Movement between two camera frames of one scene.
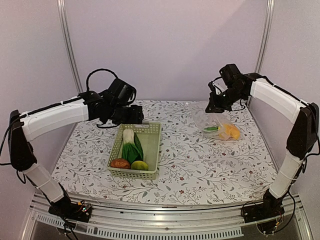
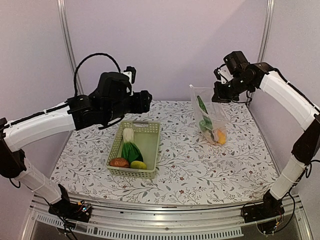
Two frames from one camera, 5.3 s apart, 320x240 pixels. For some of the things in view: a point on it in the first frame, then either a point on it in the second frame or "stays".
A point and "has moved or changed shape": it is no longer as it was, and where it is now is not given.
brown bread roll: (120, 163) stays
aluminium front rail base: (118, 220) stays
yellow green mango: (139, 165) stays
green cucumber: (211, 128) → (206, 123)
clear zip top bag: (219, 125) has moved or changed shape
